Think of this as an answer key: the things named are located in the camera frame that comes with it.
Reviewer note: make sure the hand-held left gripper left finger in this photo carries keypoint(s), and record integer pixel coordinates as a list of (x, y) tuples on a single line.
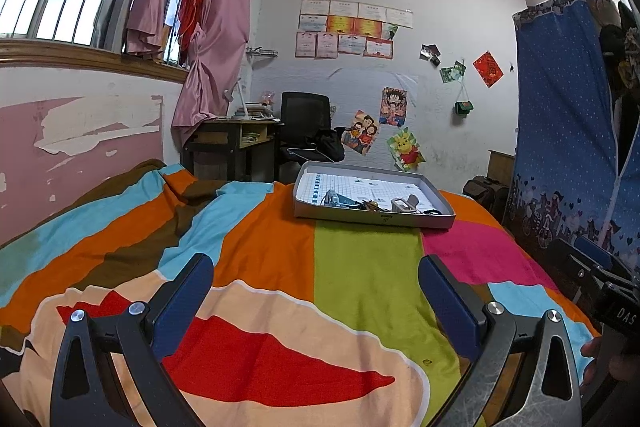
[(182, 297)]

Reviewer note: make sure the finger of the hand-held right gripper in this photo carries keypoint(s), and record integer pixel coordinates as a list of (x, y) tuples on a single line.
[(595, 252), (570, 267)]

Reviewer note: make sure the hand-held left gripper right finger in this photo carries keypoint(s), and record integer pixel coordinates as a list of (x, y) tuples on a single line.
[(450, 307)]

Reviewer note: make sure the grey cardboard tray box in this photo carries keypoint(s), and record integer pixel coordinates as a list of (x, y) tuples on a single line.
[(350, 219)]

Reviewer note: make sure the person's right hand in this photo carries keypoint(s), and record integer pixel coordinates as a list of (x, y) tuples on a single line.
[(595, 357)]

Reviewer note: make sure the colourful printed blanket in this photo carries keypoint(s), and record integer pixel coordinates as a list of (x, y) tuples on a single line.
[(360, 267)]

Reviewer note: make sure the dark suitcase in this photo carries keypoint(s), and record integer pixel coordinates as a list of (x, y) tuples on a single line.
[(482, 197)]

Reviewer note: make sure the wooden cabinet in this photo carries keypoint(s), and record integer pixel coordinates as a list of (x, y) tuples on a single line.
[(501, 172)]

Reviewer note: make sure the blue printed wardrobe cloth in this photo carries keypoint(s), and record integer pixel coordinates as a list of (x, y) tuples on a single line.
[(560, 117)]

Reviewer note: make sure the white grid paper sheet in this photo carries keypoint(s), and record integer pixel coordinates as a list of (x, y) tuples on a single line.
[(360, 187)]

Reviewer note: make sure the light blue hair accessory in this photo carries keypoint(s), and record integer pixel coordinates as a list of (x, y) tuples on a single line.
[(334, 198)]

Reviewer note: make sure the wooden desk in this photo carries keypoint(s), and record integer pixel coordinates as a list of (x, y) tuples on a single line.
[(220, 142)]

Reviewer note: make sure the yellow bear poster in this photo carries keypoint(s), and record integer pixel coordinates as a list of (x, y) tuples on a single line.
[(406, 149)]

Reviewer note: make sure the small green hanging bag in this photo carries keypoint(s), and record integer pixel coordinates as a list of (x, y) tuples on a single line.
[(463, 108)]

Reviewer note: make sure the cartoon family poster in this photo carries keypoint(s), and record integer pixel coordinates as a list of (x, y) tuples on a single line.
[(361, 132)]

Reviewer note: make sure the stack of books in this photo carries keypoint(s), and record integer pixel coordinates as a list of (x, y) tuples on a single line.
[(257, 111)]

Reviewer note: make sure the dark hanging clothes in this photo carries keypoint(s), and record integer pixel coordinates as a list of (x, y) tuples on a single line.
[(620, 52)]

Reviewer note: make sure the black cloth on chair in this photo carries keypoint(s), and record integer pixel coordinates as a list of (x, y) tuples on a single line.
[(330, 144)]

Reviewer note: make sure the anime character poster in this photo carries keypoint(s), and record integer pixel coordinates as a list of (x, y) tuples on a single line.
[(394, 107)]

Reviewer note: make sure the white desk lamp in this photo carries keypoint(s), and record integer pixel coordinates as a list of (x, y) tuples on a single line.
[(237, 92)]

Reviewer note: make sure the red diamond paper decoration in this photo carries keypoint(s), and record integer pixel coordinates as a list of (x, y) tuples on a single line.
[(488, 68)]

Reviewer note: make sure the black office chair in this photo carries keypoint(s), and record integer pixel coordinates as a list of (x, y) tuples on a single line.
[(305, 117)]

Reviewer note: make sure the large tied pink curtain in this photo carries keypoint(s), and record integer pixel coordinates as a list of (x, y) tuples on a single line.
[(220, 22)]

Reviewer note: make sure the red hanging decoration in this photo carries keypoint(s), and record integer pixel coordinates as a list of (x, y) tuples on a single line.
[(191, 12)]

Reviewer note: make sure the green wall photos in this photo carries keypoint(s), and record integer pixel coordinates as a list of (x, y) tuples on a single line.
[(452, 72)]

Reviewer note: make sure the dark wall photos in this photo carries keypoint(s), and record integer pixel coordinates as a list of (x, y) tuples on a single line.
[(431, 53)]

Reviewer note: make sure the metal wall shelf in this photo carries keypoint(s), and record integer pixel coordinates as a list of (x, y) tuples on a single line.
[(262, 52)]

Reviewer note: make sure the group of wall certificates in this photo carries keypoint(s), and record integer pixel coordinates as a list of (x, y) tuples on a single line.
[(350, 29)]

